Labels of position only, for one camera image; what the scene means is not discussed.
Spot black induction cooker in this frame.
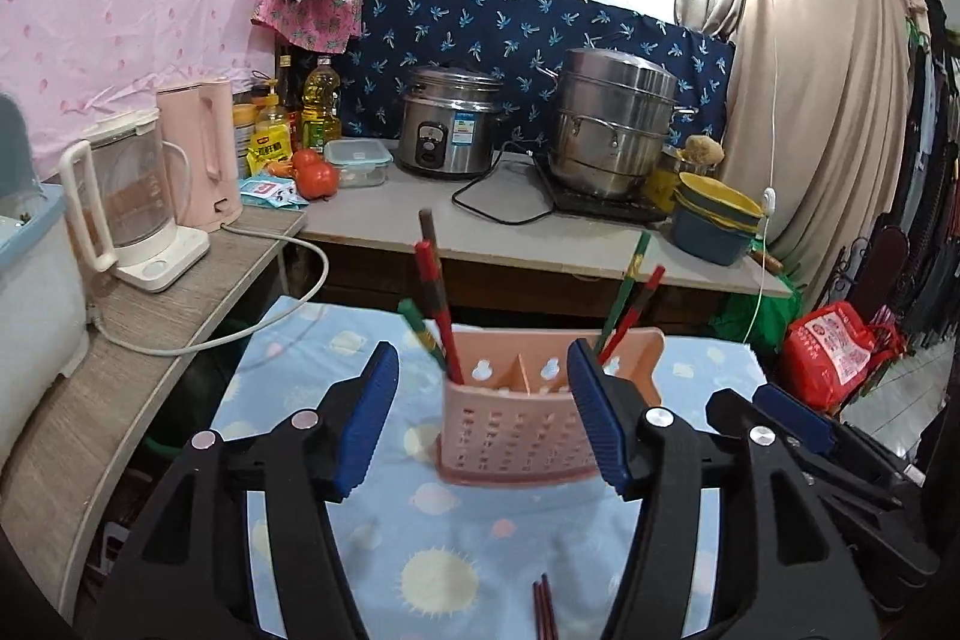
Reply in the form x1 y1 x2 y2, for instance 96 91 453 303
551 179 676 226

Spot glass kettle with white base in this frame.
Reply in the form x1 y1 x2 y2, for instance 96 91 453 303
60 110 211 294

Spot black power cable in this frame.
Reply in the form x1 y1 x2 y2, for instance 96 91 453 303
451 141 560 226

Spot steel steamer pot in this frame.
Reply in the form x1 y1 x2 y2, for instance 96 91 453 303
547 47 698 200

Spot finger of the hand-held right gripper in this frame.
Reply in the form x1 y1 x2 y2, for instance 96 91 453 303
705 389 940 585
752 383 927 507

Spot yellow bowl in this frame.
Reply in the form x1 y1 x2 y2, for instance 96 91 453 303
673 173 766 234

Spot beige curtain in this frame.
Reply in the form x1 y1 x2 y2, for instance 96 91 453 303
675 0 923 289

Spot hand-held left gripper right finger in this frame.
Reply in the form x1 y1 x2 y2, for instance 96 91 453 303
566 338 878 640

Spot pink electric kettle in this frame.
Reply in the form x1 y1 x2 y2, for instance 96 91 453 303
155 77 243 230

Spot pink perforated utensil basket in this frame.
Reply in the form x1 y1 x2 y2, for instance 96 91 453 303
437 325 666 487

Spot blue printed tablecloth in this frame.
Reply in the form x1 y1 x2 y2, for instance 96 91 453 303
206 295 766 640

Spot yellow seasoning packet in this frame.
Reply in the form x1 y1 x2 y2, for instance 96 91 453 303
247 119 293 176

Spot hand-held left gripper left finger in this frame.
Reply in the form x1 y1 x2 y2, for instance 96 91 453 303
90 340 401 640

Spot cooking oil bottle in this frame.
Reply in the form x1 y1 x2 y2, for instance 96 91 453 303
301 56 342 150

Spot glass food container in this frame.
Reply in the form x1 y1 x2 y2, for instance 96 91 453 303
324 139 393 189

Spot white kettle power cord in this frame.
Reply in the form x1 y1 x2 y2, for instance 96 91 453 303
90 224 331 356

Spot dark sauce bottle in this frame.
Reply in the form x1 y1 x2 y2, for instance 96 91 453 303
276 53 301 116

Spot blue plastic basin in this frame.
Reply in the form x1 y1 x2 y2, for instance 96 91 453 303
670 201 758 266

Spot navy printed cloth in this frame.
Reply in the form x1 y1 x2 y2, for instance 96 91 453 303
330 0 736 150

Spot brown chopstick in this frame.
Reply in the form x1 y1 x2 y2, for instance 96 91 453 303
418 209 451 322

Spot green chopstick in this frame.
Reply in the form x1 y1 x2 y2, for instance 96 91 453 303
596 231 652 356
397 300 451 378

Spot steel rice cooker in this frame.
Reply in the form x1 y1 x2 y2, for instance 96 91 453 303
395 64 505 182

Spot white storage box blue lid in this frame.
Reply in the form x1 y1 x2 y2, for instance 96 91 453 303
0 92 91 468

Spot red plastic bag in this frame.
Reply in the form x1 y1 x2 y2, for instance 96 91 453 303
780 301 901 412

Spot red tomato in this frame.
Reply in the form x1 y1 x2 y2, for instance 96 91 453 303
291 149 338 200

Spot dark metal chair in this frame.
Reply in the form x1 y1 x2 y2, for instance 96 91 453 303
821 227 912 330

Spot white cable with switch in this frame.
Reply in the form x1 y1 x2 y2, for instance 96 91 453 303
739 0 777 341

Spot hanging clothes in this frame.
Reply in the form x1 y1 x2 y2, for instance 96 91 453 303
874 0 960 371

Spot blue snack packet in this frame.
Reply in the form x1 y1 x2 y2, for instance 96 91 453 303
238 175 310 212

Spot brown potato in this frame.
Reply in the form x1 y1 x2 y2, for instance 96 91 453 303
679 134 727 165

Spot green plastic bag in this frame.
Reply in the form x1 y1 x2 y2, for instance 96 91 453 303
709 291 788 356

